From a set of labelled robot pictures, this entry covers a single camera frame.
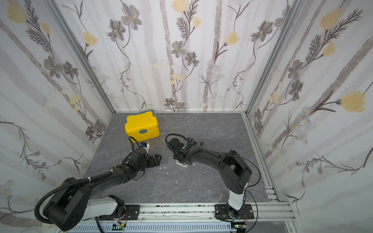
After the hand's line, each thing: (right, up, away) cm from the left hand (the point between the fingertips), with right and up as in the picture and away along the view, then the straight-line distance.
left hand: (157, 156), depth 90 cm
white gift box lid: (+16, -5, -1) cm, 16 cm away
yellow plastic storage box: (-11, +19, +3) cm, 22 cm away
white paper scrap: (+13, -14, -6) cm, 20 cm away
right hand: (+15, +1, -2) cm, 15 cm away
